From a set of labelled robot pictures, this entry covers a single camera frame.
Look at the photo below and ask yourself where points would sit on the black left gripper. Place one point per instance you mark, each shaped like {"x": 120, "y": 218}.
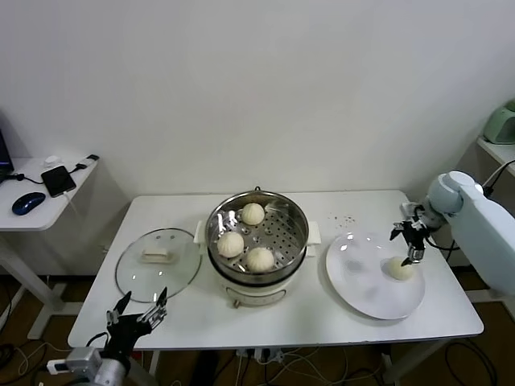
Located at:
{"x": 126, "y": 331}

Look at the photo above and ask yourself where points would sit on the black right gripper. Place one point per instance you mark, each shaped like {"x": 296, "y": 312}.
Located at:
{"x": 415, "y": 236}

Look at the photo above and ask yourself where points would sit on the white steamed baozi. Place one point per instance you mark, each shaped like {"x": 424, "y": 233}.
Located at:
{"x": 253, "y": 214}
{"x": 260, "y": 259}
{"x": 230, "y": 245}
{"x": 400, "y": 270}

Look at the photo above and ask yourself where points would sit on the round glass pot lid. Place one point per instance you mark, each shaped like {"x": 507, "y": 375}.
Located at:
{"x": 137, "y": 277}

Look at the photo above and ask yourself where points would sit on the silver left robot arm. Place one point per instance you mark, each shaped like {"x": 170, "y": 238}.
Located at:
{"x": 108, "y": 372}

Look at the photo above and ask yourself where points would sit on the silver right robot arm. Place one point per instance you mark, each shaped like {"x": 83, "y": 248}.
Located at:
{"x": 483, "y": 225}

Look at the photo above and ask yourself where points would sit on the stainless steel steamer basket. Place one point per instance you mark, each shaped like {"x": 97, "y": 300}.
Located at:
{"x": 289, "y": 237}

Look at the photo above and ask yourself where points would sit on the round white plate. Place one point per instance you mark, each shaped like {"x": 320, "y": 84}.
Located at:
{"x": 358, "y": 277}

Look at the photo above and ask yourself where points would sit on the white left wrist plug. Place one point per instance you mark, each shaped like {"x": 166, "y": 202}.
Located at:
{"x": 57, "y": 366}

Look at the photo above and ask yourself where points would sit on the cream electric cooker pot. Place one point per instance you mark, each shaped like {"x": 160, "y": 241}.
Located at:
{"x": 253, "y": 295}

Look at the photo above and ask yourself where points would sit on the white power strip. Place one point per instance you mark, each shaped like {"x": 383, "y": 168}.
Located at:
{"x": 261, "y": 354}

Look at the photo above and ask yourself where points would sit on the white side desk with mouse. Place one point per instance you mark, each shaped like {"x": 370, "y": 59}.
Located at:
{"x": 32, "y": 221}

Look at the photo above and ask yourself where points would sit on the pale green appliance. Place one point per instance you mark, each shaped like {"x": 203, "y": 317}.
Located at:
{"x": 501, "y": 124}

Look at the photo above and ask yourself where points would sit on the black smartphone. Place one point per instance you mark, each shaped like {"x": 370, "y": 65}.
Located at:
{"x": 58, "y": 181}

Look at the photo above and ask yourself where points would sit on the blue computer mouse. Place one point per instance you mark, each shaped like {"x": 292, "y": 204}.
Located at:
{"x": 27, "y": 203}

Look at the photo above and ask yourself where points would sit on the black usb adapter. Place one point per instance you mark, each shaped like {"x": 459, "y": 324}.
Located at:
{"x": 81, "y": 165}

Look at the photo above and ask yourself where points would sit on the small white round case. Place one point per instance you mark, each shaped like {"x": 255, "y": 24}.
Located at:
{"x": 50, "y": 161}

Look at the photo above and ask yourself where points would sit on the dark laptop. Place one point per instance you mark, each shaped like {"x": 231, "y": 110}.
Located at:
{"x": 4, "y": 153}

